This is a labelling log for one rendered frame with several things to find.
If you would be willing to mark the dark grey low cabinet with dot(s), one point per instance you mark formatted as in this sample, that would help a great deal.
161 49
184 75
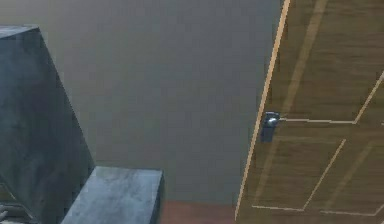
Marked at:
115 196

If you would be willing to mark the brown wooden room door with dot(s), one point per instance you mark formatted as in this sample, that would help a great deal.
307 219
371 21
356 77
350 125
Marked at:
326 100

